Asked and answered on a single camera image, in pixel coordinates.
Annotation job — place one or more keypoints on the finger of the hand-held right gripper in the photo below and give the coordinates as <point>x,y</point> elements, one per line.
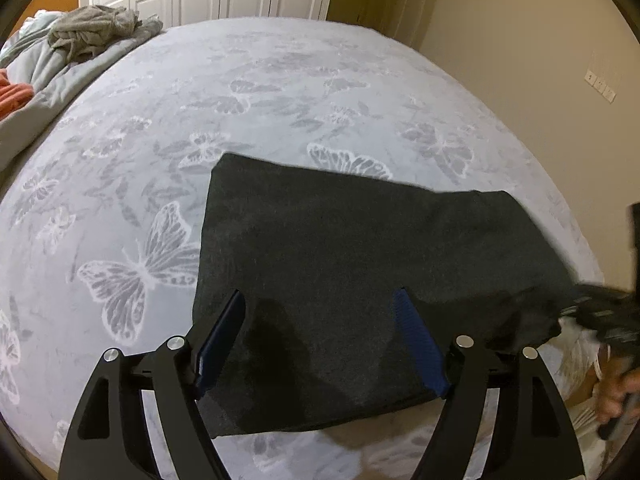
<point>605,315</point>

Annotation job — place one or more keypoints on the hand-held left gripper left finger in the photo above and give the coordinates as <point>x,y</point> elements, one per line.
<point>220,345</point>

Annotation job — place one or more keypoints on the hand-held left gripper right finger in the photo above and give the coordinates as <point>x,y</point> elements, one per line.
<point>417,345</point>

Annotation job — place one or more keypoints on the dark grey pants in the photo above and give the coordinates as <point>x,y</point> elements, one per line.
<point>350,260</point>

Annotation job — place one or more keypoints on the person's right hand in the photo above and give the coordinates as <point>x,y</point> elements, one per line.
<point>612,390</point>

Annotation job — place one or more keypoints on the bed with butterfly sheet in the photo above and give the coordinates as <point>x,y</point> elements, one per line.
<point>250,85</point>

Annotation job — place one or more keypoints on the orange cloth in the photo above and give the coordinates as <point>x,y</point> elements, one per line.
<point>15,95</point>

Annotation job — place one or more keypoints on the crumpled grey garment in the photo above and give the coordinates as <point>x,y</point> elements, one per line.
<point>95,27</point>

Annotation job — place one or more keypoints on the light grey quilt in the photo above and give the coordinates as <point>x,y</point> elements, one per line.
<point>30,60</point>

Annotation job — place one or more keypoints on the white wall switch panel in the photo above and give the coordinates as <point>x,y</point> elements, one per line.
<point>600,85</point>

